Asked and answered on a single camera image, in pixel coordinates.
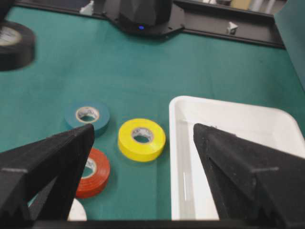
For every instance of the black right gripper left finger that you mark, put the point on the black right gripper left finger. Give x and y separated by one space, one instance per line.
38 181

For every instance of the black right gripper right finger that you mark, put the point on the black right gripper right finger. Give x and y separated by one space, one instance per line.
250 181

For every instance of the yellow tape roll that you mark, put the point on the yellow tape roll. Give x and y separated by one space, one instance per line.
141 140

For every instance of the black tape roll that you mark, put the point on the black tape roll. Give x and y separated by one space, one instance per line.
17 46

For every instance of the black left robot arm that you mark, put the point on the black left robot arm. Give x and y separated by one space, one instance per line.
153 18

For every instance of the white tape roll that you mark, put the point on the white tape roll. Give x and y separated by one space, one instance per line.
77 212

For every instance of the red tape roll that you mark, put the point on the red tape roll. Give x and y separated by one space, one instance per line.
93 184

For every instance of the teal tape roll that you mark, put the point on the teal tape roll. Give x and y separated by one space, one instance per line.
88 112

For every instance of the white plastic tray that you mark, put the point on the white plastic tray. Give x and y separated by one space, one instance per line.
191 198

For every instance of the green table cloth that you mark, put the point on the green table cloth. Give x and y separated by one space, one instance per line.
81 59

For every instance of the black aluminium rail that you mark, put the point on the black aluminium rail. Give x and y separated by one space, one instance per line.
200 18

